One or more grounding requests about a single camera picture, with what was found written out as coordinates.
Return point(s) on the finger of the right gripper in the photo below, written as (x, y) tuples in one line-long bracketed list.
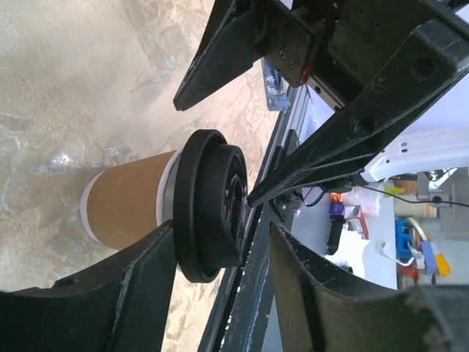
[(231, 43), (432, 59)]

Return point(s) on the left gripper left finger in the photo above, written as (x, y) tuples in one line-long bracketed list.
[(118, 304)]

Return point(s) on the brown paper cup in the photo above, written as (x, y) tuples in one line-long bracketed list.
[(123, 204)]

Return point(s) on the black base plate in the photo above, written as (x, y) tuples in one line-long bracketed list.
[(239, 317)]

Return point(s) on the blue razor package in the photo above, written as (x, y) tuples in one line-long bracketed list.
[(275, 88)]

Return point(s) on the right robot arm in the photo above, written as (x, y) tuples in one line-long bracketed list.
[(418, 152)]

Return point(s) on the black cup lid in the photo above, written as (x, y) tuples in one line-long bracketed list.
[(209, 206)]

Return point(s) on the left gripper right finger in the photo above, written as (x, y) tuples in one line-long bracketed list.
[(322, 307)]

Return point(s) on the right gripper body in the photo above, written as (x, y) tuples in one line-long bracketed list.
[(356, 52)]

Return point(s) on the aluminium frame rail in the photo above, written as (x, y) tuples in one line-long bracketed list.
[(293, 110)]

